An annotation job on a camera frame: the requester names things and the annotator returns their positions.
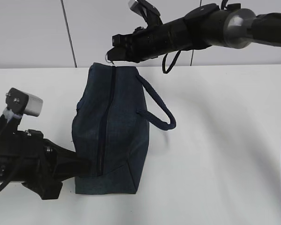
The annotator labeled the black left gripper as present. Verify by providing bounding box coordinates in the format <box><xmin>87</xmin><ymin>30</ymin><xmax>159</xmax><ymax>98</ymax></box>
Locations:
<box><xmin>0</xmin><ymin>114</ymin><xmax>91</xmax><ymax>200</ymax></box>

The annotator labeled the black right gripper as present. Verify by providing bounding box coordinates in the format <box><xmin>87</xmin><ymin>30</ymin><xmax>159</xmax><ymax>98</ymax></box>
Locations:
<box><xmin>107</xmin><ymin>27</ymin><xmax>158</xmax><ymax>63</ymax></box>

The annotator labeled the dark blue lunch bag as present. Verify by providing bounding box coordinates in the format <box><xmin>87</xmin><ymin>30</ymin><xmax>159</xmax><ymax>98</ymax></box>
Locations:
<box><xmin>72</xmin><ymin>63</ymin><xmax>176</xmax><ymax>195</ymax></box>

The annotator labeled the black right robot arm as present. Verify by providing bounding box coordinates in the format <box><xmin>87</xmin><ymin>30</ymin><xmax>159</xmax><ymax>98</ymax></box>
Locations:
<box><xmin>107</xmin><ymin>0</ymin><xmax>281</xmax><ymax>63</ymax></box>

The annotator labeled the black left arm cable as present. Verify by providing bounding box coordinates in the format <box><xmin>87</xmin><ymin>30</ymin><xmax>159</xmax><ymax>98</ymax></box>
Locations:
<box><xmin>0</xmin><ymin>157</ymin><xmax>22</xmax><ymax>203</ymax></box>

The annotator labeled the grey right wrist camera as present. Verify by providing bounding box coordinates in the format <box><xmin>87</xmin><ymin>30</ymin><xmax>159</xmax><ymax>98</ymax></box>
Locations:
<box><xmin>128</xmin><ymin>0</ymin><xmax>163</xmax><ymax>26</ymax></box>

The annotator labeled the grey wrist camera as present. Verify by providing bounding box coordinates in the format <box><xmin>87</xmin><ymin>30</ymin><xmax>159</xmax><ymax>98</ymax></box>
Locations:
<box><xmin>128</xmin><ymin>0</ymin><xmax>163</xmax><ymax>26</ymax></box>
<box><xmin>6</xmin><ymin>88</ymin><xmax>43</xmax><ymax>117</ymax></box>

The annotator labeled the dark cable loop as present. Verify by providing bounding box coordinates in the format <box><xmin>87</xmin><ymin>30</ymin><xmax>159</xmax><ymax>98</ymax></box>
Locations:
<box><xmin>162</xmin><ymin>49</ymin><xmax>182</xmax><ymax>74</ymax></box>

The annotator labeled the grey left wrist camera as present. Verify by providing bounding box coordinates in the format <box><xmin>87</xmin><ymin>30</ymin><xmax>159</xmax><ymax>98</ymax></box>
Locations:
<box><xmin>6</xmin><ymin>88</ymin><xmax>43</xmax><ymax>117</ymax></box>

